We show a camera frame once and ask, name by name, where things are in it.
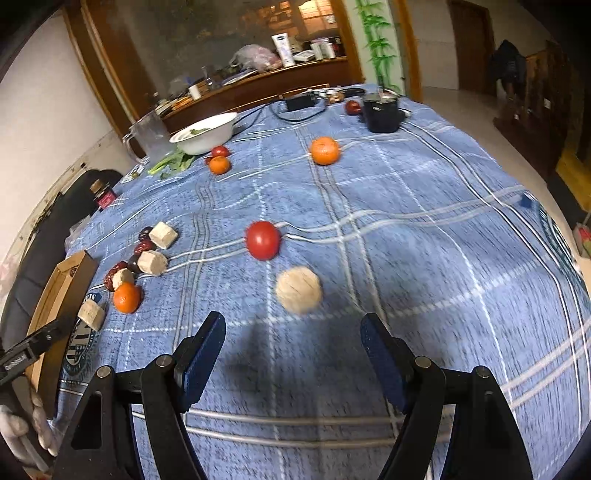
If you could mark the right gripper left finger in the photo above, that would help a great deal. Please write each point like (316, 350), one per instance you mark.
(170, 385)

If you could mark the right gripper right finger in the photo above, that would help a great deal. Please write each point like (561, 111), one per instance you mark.
(413, 384)

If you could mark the brown cardboard tray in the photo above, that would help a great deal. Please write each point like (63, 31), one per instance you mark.
(61, 298)

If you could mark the beige bun chunk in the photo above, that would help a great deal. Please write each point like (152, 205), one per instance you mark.
(122, 276)
(162, 235)
(152, 262)
(92, 314)

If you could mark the dark red jujube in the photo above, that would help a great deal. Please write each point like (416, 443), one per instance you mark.
(353, 108)
(144, 245)

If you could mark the round beige steamed bun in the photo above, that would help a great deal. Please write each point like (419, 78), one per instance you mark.
(299, 290)

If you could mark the white gloved left hand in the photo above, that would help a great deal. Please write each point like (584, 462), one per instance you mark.
(14, 429)

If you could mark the black leather sofa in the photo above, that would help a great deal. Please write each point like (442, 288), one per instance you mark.
(46, 251)

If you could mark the red ink bottle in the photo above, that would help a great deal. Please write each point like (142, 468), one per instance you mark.
(102, 193)

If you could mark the blue plaid tablecloth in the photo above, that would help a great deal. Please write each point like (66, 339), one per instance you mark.
(421, 226)

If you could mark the green leafy vegetable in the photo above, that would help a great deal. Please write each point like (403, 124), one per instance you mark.
(172, 164)

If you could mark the small orange tangerine near bowl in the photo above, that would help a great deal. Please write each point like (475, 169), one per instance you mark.
(219, 165)

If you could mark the small red tomato near bowl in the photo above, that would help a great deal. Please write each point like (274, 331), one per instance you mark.
(220, 151)

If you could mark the clear glass pitcher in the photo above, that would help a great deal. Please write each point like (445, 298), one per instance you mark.
(151, 135)

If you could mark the white enamel bowl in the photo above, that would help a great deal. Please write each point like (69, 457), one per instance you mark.
(202, 136)

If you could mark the large orange tangerine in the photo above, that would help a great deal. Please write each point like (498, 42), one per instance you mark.
(325, 151)

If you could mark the black square cup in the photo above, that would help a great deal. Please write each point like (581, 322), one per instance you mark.
(381, 113)

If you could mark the black power adapter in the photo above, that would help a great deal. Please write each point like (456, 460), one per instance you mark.
(300, 101)

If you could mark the wooden sideboard cabinet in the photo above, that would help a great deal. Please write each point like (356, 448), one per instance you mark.
(261, 87)

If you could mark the white tube on sideboard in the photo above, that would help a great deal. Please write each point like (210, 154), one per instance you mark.
(282, 44)

